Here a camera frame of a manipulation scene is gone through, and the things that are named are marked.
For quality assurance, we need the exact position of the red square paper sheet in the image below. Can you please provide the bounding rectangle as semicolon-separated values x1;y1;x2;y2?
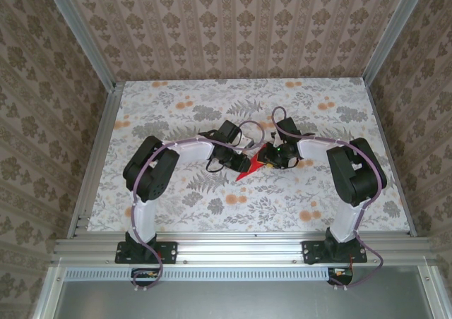
235;143;270;183

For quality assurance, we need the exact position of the grey metal sheet panel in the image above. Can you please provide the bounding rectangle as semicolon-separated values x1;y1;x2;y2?
52;279;437;319

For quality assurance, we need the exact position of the floral patterned table mat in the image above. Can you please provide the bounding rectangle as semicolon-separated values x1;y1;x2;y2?
86;79;413;234

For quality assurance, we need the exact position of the aluminium cross beam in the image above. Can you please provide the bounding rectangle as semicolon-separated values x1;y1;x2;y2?
52;236;434;266

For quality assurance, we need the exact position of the right gripper thin black cable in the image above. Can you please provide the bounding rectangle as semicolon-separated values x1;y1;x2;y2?
282;156;302;171

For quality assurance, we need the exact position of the gripper thin black cable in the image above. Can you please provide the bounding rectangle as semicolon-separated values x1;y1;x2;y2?
205;158;227;174
282;156;302;171

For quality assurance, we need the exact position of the left gripper thin black cable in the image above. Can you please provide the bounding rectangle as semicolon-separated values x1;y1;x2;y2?
205;158;227;174

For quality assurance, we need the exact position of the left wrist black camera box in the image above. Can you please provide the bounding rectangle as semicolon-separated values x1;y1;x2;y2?
217;120;244;144

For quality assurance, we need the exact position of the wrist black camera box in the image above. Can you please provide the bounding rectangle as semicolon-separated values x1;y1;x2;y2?
217;120;244;144
275;118;302;140

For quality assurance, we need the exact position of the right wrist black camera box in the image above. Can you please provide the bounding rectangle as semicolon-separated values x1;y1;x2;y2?
275;118;302;140

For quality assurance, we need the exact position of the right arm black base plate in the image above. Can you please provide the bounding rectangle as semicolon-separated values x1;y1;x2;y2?
302;240;369;265

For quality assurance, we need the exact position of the aluminium table side rail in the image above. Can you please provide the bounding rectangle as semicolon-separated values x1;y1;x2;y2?
363;80;418;238
66;81;125;239

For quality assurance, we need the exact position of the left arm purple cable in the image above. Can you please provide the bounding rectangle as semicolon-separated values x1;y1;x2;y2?
130;120;265;294

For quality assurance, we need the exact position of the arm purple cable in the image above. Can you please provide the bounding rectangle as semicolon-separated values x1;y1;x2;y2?
130;120;265;294
270;106;388;291

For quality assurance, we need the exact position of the grey slotted cable duct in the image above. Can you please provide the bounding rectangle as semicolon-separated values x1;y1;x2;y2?
65;266;331;282

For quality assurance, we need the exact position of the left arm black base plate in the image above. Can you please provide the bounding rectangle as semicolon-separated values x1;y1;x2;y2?
114;240;178;265

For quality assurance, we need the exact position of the black connector board with wires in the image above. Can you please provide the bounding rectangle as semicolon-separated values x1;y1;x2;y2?
131;267;160;287
327;266;355;287

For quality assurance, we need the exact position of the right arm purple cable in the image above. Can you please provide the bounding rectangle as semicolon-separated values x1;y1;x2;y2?
270;106;388;291

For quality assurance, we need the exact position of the aluminium corner post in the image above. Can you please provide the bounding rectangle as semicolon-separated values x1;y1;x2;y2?
42;0;118;91
360;0;432;87

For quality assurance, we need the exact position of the aluminium frame rail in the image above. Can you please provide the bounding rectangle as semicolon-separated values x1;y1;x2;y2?
418;265;448;319
32;265;66;319

